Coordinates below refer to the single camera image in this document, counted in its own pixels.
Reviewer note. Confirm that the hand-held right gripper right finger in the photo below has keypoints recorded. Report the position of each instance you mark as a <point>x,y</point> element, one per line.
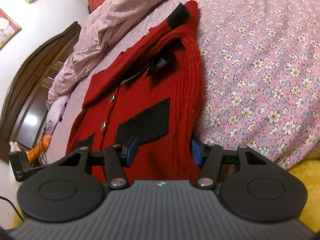
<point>196,153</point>

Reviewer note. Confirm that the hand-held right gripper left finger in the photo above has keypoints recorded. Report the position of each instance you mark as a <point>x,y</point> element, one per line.
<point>131,153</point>

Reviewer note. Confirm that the red knit cardigan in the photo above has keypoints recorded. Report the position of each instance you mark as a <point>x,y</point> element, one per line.
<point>147,105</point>

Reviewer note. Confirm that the orange plush toy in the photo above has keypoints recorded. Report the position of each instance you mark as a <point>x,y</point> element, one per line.
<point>38,150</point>

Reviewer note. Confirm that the lavender cloth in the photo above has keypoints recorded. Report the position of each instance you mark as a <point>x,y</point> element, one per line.
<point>56,115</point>

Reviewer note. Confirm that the brown wooden wardrobe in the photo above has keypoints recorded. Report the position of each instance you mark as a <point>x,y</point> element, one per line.
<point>32,85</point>

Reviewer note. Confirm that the pink floral bed sheet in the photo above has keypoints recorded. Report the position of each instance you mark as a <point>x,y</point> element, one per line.
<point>262,67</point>

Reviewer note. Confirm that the yellow fuzzy clothing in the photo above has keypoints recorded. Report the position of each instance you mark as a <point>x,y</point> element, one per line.
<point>308,180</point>

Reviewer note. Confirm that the pink floral quilt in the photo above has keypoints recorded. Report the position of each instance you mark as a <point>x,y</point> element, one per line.
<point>117,27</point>

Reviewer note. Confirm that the framed wall picture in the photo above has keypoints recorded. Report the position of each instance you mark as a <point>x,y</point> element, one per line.
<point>6,28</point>

